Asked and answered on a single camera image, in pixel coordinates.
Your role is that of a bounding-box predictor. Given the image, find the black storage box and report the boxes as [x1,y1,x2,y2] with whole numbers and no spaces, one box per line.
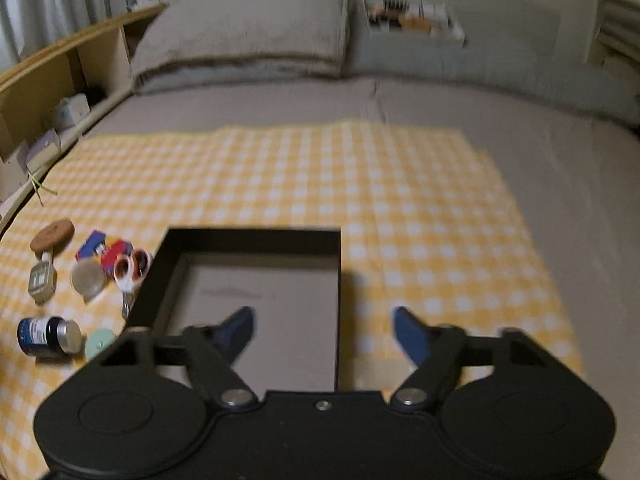
[126,228,342,394]

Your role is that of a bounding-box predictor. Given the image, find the mint green round disc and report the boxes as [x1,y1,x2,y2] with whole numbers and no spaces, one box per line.
[84,328,117,361]

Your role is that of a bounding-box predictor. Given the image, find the orange handled scissors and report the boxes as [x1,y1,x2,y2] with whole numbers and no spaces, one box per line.
[113,248,153,320]

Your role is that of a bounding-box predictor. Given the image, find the colourful card box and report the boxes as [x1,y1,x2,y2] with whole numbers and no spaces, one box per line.
[75,230,132,278]

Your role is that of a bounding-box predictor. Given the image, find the dark blue labelled bottle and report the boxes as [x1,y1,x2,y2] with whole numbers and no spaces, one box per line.
[16,316,82,359]

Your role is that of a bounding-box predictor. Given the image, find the grey white brush tool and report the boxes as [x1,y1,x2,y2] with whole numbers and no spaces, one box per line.
[27,252,58,304]

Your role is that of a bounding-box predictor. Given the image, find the round cork coaster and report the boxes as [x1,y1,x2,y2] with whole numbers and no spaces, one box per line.
[30,219,75,255]

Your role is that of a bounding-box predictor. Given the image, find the yellow checkered cloth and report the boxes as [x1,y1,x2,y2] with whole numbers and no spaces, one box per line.
[1,120,582,479]

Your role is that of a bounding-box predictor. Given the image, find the small white purple box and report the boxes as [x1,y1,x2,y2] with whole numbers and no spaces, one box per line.
[25,129,61,174]

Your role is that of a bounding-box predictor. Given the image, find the white tissue box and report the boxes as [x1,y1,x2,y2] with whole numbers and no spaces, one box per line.
[50,93,90,131]

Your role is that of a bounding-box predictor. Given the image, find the wooden headboard shelf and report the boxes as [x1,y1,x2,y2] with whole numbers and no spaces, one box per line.
[1,4,165,226]

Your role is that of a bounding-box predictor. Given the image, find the grey long pillow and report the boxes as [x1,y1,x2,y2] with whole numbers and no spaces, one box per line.
[344,0,639,127]

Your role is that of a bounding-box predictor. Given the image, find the printed booklet on pillow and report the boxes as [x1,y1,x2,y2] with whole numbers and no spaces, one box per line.
[361,0,466,46]

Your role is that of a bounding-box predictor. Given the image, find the grey folded blanket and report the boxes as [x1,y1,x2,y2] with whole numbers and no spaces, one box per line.
[131,0,350,94]

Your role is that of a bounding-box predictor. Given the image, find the green yellow string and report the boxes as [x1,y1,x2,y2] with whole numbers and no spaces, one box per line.
[27,169,59,207]

